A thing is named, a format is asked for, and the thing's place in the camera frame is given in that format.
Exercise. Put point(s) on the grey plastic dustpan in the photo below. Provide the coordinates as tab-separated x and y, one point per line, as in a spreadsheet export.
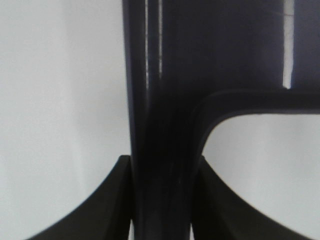
191	64

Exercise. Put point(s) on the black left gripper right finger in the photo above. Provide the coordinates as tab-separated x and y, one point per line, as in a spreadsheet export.
218	213

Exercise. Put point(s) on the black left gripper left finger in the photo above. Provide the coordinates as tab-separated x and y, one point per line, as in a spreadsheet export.
105	215

